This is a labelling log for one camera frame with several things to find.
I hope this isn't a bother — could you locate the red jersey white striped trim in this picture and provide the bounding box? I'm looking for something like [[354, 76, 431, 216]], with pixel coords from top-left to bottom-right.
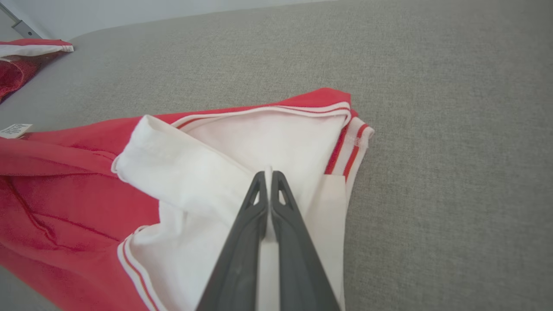
[[0, 88, 375, 311]]

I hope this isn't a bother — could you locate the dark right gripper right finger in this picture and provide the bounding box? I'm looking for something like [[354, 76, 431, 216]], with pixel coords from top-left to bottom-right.
[[270, 171, 340, 311]]

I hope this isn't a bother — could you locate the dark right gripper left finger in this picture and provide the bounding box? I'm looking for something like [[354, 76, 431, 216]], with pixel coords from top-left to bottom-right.
[[197, 171, 269, 311]]

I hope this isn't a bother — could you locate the grey fabric sofa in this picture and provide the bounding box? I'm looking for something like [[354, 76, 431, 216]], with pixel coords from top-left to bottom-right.
[[0, 0, 553, 311]]

